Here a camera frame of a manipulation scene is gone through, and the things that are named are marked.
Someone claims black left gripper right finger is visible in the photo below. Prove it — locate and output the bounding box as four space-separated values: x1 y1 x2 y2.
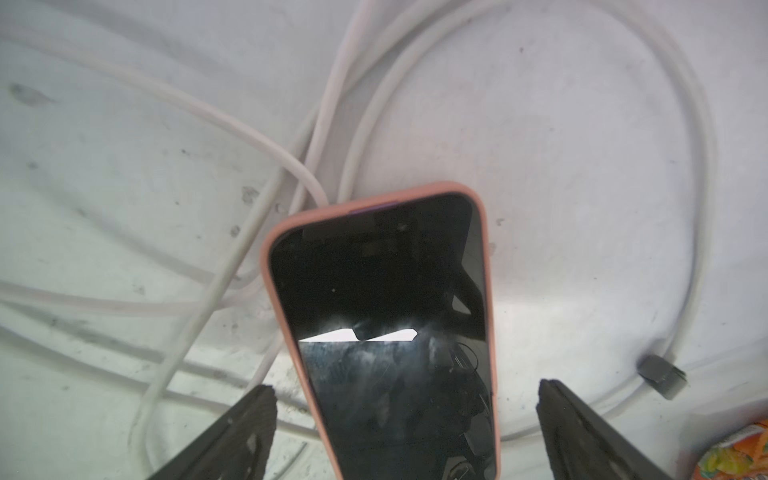
536 380 670 480

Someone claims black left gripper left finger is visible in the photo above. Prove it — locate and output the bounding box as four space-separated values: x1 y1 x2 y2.
151 385 278 480

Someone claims phone pink case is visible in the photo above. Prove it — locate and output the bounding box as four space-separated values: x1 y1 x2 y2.
260 182 501 479

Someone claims colourful candy bag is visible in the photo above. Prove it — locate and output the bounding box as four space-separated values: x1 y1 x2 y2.
691 420 767 480

